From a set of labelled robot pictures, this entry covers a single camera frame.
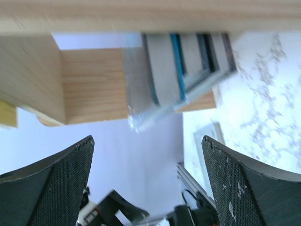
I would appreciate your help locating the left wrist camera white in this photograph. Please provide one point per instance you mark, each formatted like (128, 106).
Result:
(89, 215)

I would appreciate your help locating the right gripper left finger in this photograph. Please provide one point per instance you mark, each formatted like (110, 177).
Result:
(48, 192)

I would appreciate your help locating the yellow book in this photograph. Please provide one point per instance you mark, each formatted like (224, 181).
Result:
(8, 115)

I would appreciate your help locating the Robinson Crusoe purple book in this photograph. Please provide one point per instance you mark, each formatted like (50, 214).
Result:
(201, 97)

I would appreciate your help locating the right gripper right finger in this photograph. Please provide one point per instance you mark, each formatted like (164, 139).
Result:
(248, 192)

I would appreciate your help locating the aluminium rail beam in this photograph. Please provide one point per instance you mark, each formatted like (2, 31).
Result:
(187, 181)

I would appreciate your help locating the Wuthering Heights blue book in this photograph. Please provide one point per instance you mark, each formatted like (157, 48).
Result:
(198, 58)

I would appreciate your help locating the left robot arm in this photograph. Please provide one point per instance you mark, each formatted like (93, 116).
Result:
(182, 215)

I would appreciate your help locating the teal underwater cover book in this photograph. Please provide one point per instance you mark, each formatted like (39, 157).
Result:
(153, 78)

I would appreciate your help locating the wooden two-tier shelf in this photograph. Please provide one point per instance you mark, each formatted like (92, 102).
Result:
(64, 87)

